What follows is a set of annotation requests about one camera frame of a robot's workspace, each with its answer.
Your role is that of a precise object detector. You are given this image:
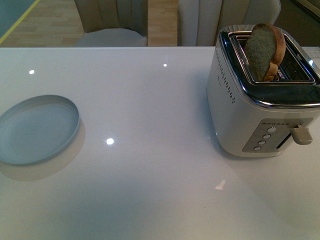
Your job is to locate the white round plate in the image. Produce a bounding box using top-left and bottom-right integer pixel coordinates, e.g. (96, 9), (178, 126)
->
(0, 95), (80, 165)

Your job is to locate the slice of brown bread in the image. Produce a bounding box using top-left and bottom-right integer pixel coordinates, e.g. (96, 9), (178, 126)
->
(244, 23), (286, 82)

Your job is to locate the beige chair right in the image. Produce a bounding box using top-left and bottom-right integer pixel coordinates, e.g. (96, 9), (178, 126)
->
(177, 0), (281, 47)

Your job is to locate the beige chair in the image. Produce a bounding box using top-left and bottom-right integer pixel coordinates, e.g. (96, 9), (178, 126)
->
(74, 0), (148, 48)
(177, 0), (281, 47)

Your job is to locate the white chrome two-slot toaster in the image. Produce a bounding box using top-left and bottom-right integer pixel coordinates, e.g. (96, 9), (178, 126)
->
(206, 25), (320, 158)

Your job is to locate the beige chair left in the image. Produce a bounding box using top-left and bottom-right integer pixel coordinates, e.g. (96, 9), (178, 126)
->
(74, 0), (148, 48)

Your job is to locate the black white info card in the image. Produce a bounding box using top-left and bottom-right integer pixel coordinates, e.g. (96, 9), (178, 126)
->
(302, 46), (320, 59)

